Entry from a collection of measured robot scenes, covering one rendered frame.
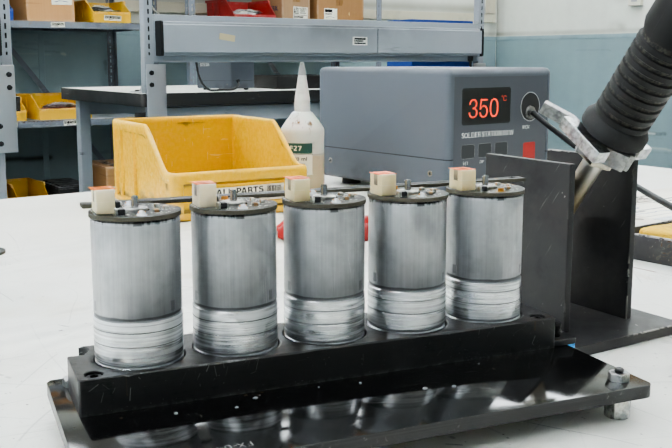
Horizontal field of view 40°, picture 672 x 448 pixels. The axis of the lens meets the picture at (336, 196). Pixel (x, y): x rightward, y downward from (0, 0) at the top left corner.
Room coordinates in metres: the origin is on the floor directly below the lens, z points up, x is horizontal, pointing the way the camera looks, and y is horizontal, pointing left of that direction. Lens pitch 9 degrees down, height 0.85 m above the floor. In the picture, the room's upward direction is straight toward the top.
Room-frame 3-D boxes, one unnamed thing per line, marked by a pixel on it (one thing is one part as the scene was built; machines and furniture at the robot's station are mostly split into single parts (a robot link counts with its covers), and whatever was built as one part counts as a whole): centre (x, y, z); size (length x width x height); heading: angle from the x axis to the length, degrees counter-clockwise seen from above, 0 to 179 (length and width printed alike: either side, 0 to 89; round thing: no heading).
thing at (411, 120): (0.75, -0.08, 0.80); 0.15 x 0.12 x 0.10; 39
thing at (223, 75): (3.05, 0.36, 0.80); 0.15 x 0.12 x 0.10; 55
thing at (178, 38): (3.12, 0.00, 0.90); 1.30 x 0.06 x 0.12; 125
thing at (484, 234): (0.29, -0.05, 0.79); 0.02 x 0.02 x 0.05
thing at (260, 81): (3.23, 0.14, 0.77); 0.24 x 0.16 x 0.04; 124
